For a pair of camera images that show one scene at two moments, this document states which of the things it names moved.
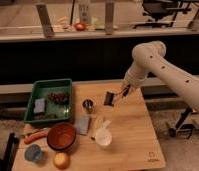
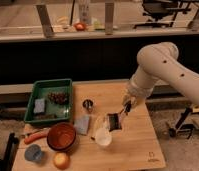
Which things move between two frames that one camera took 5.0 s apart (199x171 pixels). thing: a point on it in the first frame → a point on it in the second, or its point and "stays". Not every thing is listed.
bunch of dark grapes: [59, 97] stays
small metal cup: [88, 103] stays
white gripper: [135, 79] → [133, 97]
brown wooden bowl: [61, 136] stays
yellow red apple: [60, 160] stays
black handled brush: [109, 99] → [114, 121]
